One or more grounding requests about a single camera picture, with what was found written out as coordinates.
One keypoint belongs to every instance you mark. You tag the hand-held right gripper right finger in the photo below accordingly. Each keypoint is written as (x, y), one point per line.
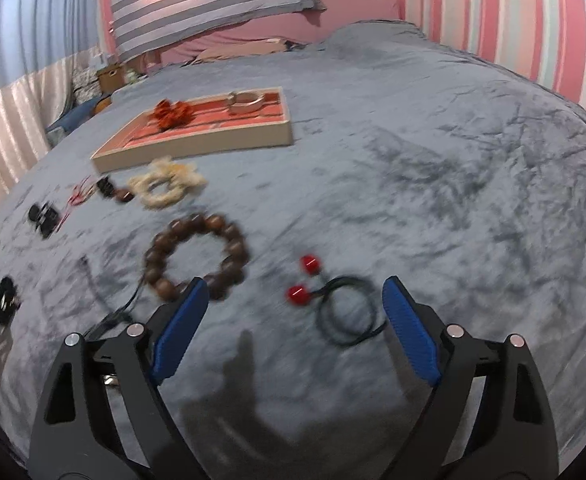
(413, 335)

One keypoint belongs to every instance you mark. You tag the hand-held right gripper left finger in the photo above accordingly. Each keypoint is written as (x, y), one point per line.
(180, 332)

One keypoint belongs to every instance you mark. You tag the black hair accessory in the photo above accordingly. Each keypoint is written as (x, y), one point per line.
(4, 300)

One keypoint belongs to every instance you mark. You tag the black hair clip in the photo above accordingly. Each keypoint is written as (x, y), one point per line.
(43, 217)

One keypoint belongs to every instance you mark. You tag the cream flower scrunchie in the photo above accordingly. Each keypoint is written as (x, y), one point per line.
(165, 182)

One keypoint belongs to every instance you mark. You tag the beige tray with red lining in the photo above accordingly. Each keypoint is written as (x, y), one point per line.
(198, 147)

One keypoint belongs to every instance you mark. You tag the red scrunchie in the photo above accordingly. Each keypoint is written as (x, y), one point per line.
(173, 111)

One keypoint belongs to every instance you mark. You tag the cream striped curtain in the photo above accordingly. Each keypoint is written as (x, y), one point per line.
(18, 135)

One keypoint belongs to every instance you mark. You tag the grey plush blanket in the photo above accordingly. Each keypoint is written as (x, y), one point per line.
(398, 185)

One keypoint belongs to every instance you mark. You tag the blue cloth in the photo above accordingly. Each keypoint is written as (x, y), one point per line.
(73, 117)

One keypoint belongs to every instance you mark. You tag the orange chair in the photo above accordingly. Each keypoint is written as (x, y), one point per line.
(103, 104)

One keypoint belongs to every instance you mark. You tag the cardboard box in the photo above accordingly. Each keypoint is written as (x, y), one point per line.
(110, 77)

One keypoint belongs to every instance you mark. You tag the blue curtain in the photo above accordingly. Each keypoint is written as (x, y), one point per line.
(28, 25)

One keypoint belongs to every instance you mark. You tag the beige pillow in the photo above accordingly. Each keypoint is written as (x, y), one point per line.
(243, 50)

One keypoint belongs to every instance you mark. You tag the pink pillow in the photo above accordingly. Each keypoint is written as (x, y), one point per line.
(333, 15)

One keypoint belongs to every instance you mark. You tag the grey striped hanging cloth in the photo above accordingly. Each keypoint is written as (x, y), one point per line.
(208, 0)

